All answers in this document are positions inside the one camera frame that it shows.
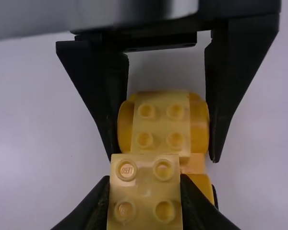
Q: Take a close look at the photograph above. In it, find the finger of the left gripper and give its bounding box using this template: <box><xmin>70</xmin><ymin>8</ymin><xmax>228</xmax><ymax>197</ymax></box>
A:
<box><xmin>203</xmin><ymin>13</ymin><xmax>282</xmax><ymax>164</ymax></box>

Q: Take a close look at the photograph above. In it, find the yellow toy car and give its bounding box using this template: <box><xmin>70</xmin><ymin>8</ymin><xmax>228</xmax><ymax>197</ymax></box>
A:
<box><xmin>106</xmin><ymin>89</ymin><xmax>218</xmax><ymax>230</ymax></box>

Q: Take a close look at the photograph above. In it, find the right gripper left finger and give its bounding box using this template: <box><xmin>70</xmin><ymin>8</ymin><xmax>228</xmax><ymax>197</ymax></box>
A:
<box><xmin>48</xmin><ymin>175</ymin><xmax>111</xmax><ymax>230</ymax></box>

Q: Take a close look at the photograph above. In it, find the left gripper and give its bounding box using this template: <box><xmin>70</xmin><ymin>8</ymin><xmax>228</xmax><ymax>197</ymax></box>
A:
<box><xmin>55</xmin><ymin>0</ymin><xmax>282</xmax><ymax>159</ymax></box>

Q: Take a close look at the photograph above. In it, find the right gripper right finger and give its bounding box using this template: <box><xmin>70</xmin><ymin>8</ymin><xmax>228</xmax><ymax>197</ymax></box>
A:
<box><xmin>180</xmin><ymin>173</ymin><xmax>240</xmax><ymax>230</ymax></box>

